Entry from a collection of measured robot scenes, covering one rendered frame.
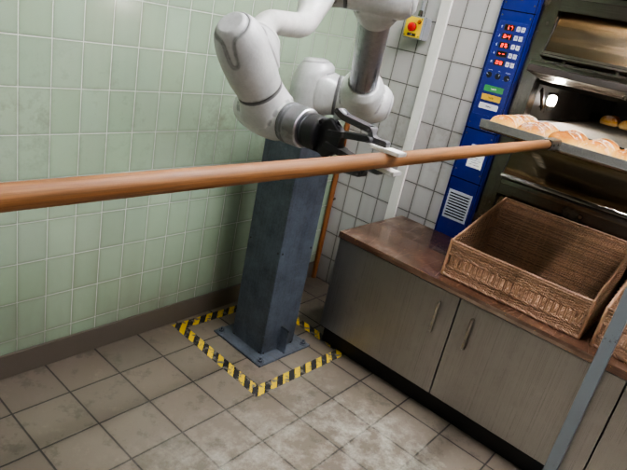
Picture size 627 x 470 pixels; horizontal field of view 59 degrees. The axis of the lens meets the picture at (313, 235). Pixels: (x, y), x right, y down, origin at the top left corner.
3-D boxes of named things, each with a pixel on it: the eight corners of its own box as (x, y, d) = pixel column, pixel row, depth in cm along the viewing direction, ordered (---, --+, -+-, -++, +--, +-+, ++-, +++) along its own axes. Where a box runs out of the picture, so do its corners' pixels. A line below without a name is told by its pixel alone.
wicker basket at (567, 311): (485, 251, 257) (505, 195, 247) (612, 305, 226) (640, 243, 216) (437, 273, 220) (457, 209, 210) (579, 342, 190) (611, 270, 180)
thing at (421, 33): (409, 37, 267) (414, 16, 263) (426, 41, 262) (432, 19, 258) (400, 35, 262) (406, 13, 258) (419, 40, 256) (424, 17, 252)
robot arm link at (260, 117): (281, 155, 124) (261, 110, 114) (235, 135, 133) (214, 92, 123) (311, 124, 128) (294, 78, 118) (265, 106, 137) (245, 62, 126)
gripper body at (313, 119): (324, 110, 120) (357, 122, 115) (315, 148, 123) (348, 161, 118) (300, 110, 115) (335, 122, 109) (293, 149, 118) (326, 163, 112)
